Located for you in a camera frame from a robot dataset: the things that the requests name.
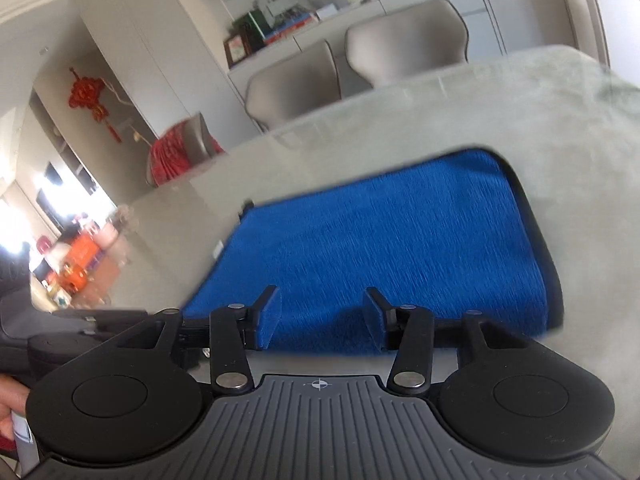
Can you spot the blue towel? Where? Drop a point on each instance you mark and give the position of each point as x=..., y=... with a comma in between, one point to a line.
x=400, y=240

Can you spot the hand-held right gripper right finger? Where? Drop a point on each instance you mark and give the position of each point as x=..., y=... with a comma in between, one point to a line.
x=376, y=320

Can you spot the red patterned cloth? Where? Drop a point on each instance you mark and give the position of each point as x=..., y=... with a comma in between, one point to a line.
x=170, y=157

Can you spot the beige chair with red cloth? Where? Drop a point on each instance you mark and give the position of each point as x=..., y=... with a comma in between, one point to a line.
x=197, y=137

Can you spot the person's left hand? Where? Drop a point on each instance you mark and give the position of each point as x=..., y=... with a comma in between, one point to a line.
x=10, y=395

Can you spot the dark picture frame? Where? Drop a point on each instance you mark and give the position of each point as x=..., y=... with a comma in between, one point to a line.
x=238, y=51

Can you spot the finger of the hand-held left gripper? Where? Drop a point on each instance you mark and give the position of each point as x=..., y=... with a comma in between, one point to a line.
x=196, y=325

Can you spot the pink round tin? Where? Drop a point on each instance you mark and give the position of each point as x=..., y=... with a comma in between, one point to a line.
x=108, y=236

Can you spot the white decorative branch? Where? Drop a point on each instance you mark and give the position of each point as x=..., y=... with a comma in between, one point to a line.
x=127, y=110

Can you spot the orange box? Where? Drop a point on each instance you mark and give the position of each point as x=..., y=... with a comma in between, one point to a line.
x=85, y=260

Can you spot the stack of books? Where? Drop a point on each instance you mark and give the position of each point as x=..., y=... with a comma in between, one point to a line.
x=292, y=25

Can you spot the beige dining chair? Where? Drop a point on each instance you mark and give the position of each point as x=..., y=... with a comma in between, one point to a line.
x=405, y=40
x=295, y=85

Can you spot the red knot wall ornament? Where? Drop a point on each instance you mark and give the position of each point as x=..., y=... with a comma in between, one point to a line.
x=90, y=95

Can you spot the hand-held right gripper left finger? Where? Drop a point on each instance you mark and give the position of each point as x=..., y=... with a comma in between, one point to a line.
x=270, y=320

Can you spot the small white box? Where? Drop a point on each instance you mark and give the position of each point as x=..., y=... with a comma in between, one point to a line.
x=327, y=11

